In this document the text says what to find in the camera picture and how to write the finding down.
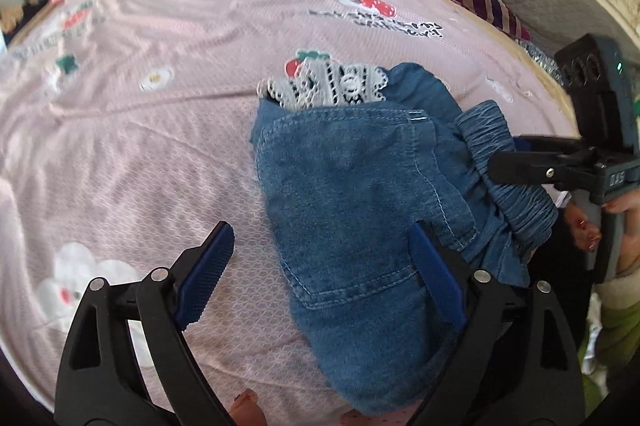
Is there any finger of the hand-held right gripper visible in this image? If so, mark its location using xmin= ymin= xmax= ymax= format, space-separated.
xmin=487 ymin=150 xmax=598 ymax=201
xmin=512 ymin=134 xmax=596 ymax=153

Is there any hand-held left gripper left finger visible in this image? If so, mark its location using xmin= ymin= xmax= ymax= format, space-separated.
xmin=54 ymin=221 xmax=238 ymax=426

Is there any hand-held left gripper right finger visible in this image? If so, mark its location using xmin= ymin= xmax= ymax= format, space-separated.
xmin=407 ymin=222 xmax=586 ymax=426

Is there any blue denim pants lace trim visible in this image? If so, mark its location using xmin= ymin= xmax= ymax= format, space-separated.
xmin=249 ymin=62 xmax=558 ymax=417

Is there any person's right hand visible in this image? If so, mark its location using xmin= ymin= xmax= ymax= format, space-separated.
xmin=565 ymin=191 xmax=640 ymax=277

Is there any person's left hand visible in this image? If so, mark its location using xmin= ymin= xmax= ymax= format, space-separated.
xmin=232 ymin=390 xmax=266 ymax=426

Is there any silver glitter cloth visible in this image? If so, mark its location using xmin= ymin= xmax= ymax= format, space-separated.
xmin=522 ymin=40 xmax=568 ymax=83

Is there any pink strawberry print bed sheet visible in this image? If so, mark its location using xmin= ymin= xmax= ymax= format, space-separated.
xmin=0 ymin=0 xmax=583 ymax=417

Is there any purple striped cloth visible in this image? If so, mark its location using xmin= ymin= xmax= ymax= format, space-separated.
xmin=450 ymin=0 xmax=533 ymax=42

